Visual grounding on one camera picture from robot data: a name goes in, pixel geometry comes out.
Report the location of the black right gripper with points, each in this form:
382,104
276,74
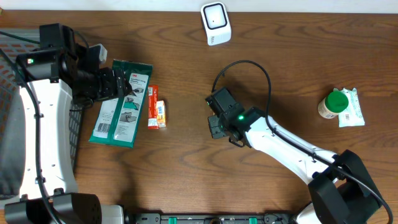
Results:
216,132

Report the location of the white green packet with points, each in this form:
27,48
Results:
118,118

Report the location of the grey plastic mesh basket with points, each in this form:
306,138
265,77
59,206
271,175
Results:
9,109

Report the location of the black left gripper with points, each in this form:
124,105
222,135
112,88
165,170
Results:
111,90

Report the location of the light green tissue packet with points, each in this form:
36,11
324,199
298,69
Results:
352,115

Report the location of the red orange stick packet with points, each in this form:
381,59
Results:
152,113

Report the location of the white barcode scanner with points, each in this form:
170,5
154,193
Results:
216,23

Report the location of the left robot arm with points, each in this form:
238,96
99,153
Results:
66,208

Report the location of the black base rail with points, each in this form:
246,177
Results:
156,218

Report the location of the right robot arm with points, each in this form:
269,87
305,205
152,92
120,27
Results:
340,186

